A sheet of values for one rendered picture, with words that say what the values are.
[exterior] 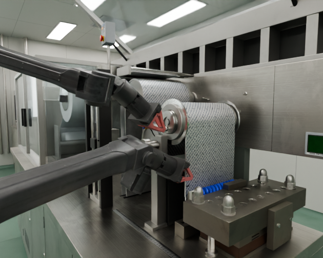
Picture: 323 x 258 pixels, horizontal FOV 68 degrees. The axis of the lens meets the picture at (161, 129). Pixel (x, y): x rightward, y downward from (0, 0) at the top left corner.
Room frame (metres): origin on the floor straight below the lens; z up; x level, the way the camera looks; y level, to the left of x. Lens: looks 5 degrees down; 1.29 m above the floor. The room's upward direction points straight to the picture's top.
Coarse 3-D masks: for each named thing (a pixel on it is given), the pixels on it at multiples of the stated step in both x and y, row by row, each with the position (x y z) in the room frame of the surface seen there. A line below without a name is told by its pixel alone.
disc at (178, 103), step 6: (168, 102) 0.77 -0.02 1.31; (174, 102) 0.75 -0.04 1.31; (180, 102) 0.73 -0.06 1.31; (162, 108) 0.80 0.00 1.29; (180, 108) 0.73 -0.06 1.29; (186, 114) 0.71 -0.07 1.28; (186, 120) 0.71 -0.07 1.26; (186, 126) 0.71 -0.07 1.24; (186, 132) 0.71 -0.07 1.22; (180, 138) 0.73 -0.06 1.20; (174, 144) 0.75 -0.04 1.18
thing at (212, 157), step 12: (192, 144) 0.73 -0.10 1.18; (204, 144) 0.76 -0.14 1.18; (216, 144) 0.79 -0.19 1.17; (228, 144) 0.83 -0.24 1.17; (192, 156) 0.73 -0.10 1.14; (204, 156) 0.76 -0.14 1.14; (216, 156) 0.79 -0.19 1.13; (228, 156) 0.83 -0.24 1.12; (192, 168) 0.73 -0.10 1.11; (204, 168) 0.76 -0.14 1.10; (216, 168) 0.80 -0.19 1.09; (228, 168) 0.83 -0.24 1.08; (192, 180) 0.73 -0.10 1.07; (204, 180) 0.76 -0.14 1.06; (216, 180) 0.80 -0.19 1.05
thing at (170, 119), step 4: (164, 112) 0.76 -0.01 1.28; (168, 112) 0.74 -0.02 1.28; (172, 112) 0.74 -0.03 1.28; (164, 116) 0.76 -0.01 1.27; (168, 116) 0.74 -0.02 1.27; (172, 116) 0.73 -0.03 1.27; (176, 116) 0.73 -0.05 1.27; (164, 120) 0.76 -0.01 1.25; (168, 120) 0.74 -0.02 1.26; (172, 120) 0.73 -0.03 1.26; (176, 120) 0.73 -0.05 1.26; (168, 124) 0.74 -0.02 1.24; (172, 124) 0.73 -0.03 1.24; (176, 124) 0.73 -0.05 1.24; (168, 128) 0.74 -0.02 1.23; (172, 128) 0.73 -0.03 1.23; (176, 128) 0.73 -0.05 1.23; (164, 132) 0.76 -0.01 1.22; (168, 132) 0.74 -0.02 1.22; (172, 132) 0.74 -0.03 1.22
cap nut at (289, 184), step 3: (288, 177) 0.76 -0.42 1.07; (291, 177) 0.76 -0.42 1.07; (288, 180) 0.76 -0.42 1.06; (291, 180) 0.76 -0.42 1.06; (294, 180) 0.76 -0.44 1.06; (285, 183) 0.77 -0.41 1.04; (288, 183) 0.76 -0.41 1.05; (291, 183) 0.76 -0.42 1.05; (294, 183) 0.76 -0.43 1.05; (285, 186) 0.77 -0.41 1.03; (288, 186) 0.76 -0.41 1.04; (291, 186) 0.76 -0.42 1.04; (294, 186) 0.76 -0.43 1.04
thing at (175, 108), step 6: (168, 108) 0.76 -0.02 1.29; (174, 108) 0.74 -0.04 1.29; (180, 114) 0.72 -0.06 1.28; (234, 114) 0.87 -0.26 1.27; (180, 120) 0.71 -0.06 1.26; (180, 126) 0.71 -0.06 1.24; (162, 132) 0.79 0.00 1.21; (174, 132) 0.74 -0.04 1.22; (180, 132) 0.72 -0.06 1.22; (168, 138) 0.76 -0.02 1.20; (174, 138) 0.74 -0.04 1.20
